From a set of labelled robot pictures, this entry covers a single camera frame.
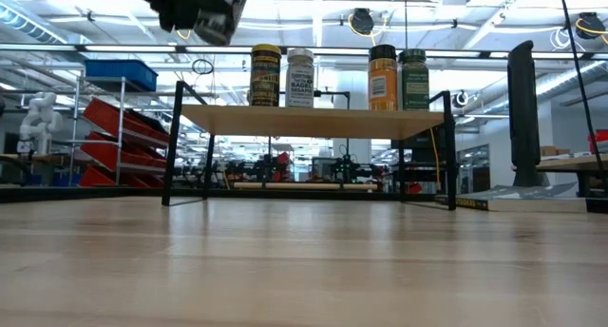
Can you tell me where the black cable loop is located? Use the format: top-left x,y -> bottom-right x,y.
191,58 -> 215,76

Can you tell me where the black rig with red parts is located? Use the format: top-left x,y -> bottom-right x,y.
222,150 -> 295,184

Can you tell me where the grey sheet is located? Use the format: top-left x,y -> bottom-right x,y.
458,183 -> 580,202

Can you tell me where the yellow hanging cable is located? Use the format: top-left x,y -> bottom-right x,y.
428,128 -> 442,185

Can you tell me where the overhead light rail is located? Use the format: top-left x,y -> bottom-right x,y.
0,42 -> 608,61

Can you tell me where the yellow-lidded chili onion jar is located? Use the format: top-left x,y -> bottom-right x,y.
249,43 -> 283,107

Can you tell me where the green oregano spice jar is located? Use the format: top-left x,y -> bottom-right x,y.
397,48 -> 430,112

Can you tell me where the black box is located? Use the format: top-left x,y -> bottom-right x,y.
585,197 -> 608,215

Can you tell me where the blue plastic bin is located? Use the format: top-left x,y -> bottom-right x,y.
84,59 -> 159,93

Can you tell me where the brown background workbench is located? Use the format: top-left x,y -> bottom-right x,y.
0,153 -> 67,167

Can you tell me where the orange turmeric spice jar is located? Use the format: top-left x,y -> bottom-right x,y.
368,44 -> 399,112

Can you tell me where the red background object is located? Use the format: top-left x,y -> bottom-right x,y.
588,129 -> 608,155

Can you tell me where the cardboard box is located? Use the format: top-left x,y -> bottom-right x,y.
540,145 -> 571,158

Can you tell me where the wooden background table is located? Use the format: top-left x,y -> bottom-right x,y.
512,154 -> 608,199

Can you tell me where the blue crate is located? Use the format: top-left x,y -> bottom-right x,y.
50,173 -> 83,188

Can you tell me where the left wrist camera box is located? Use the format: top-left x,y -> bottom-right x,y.
193,0 -> 254,47

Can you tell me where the black bar with yellow lettering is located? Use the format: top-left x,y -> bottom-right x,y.
434,195 -> 490,212

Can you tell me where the slanted black cable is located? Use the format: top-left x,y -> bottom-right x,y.
558,0 -> 608,198

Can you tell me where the dark glass door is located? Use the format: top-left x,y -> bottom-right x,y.
458,144 -> 491,195

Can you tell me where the wooden shelf with black frame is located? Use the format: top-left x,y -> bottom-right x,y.
161,81 -> 459,212

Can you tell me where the white-lidded bagel seasoning jar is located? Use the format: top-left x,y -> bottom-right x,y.
285,48 -> 315,108

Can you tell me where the black ceiling cord reel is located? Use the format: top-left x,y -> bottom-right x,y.
574,11 -> 608,46
347,8 -> 389,39

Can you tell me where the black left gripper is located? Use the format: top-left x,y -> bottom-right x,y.
113,0 -> 215,33

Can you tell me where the red angled storage bin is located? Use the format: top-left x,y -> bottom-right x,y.
83,97 -> 172,146
78,166 -> 165,189
79,130 -> 169,174

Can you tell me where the grey metal storage rack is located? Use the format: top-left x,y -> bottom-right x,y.
68,76 -> 172,189

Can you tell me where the black rig with green lights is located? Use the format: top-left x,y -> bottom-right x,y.
311,145 -> 381,184

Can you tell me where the black upright post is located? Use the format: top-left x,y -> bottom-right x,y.
506,40 -> 547,188

